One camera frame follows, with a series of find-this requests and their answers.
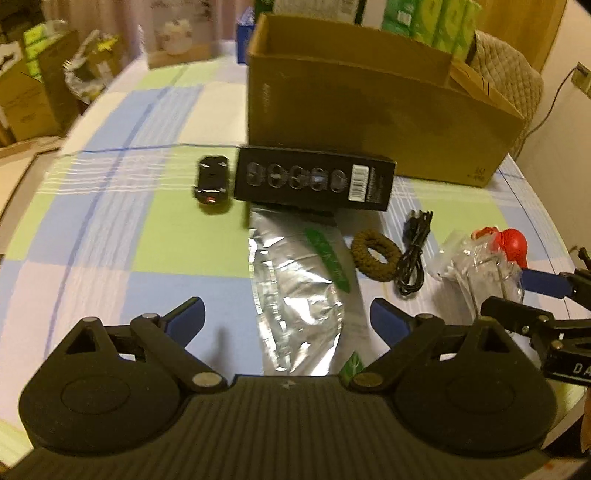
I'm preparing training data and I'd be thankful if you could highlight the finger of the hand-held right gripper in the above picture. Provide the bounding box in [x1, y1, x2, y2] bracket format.
[480, 296, 555, 335]
[521, 247, 591, 298]

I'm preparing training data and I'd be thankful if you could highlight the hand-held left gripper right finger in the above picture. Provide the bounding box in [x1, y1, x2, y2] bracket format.
[339, 298, 513, 393]

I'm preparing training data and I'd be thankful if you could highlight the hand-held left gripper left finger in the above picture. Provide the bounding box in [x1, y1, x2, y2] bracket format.
[65, 296, 229, 393]

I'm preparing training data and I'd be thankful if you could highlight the black cable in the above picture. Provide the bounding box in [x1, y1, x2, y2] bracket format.
[394, 210, 435, 298]

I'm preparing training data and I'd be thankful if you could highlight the clear plastic bag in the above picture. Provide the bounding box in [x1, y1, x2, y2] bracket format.
[427, 228, 527, 319]

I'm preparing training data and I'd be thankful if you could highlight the silver foil pouch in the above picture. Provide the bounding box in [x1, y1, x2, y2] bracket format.
[247, 205, 365, 377]

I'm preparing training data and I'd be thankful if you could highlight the large brown cardboard box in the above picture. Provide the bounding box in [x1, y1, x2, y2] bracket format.
[247, 13, 527, 188]

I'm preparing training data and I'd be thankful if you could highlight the brown hair scrunchie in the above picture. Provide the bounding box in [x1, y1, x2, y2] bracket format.
[350, 229, 402, 280]

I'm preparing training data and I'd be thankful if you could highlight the checkered tablecloth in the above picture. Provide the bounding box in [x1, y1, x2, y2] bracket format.
[0, 41, 573, 462]

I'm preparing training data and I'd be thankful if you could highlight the black toy car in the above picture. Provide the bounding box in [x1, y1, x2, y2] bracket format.
[193, 154, 230, 213]

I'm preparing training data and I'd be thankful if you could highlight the long black product box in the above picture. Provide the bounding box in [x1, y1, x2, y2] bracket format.
[233, 145, 398, 213]

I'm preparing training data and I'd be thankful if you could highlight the beige quilted chair cover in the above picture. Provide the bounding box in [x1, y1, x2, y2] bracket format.
[466, 30, 546, 134]

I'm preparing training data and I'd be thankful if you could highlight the open brown cardboard box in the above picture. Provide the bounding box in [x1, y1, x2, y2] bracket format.
[0, 41, 63, 145]

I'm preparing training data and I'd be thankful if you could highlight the crumpled grey plastic bag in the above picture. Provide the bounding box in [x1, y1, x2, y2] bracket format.
[62, 30, 123, 104]

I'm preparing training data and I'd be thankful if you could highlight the green tissue multipack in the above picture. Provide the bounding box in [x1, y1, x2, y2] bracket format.
[381, 0, 490, 63]

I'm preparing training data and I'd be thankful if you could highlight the tall brown cardboard box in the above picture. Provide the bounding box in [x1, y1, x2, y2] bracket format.
[37, 30, 83, 134]

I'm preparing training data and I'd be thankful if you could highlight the white humidifier box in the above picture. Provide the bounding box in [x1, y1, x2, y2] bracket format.
[148, 9, 218, 70]

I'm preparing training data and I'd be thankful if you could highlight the blue flat box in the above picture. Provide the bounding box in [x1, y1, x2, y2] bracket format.
[236, 9, 257, 63]

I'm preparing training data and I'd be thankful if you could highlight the pink curtain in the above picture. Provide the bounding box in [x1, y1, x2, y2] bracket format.
[115, 0, 241, 44]

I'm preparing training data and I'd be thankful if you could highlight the black power cord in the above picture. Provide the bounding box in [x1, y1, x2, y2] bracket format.
[510, 69, 578, 160]

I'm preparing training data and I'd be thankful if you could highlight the wall socket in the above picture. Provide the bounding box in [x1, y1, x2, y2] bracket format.
[571, 62, 591, 100]

